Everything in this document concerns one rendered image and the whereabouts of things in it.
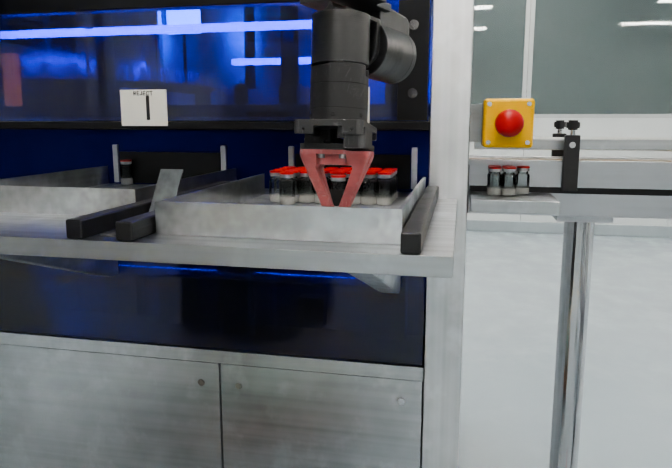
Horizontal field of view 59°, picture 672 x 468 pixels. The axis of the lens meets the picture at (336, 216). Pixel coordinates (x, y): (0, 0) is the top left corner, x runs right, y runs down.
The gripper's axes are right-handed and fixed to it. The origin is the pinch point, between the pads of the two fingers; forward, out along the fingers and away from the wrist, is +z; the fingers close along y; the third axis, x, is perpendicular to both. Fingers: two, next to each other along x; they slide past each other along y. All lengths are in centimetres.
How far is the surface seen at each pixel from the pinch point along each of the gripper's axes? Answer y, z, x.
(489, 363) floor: 192, 73, -29
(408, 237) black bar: -5.0, 1.3, -7.6
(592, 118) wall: 491, -57, -126
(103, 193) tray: 9.3, -0.9, 31.6
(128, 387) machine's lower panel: 39, 36, 46
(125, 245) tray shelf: -4.5, 3.5, 20.4
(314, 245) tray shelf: -2.5, 2.8, 1.5
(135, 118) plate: 34, -13, 42
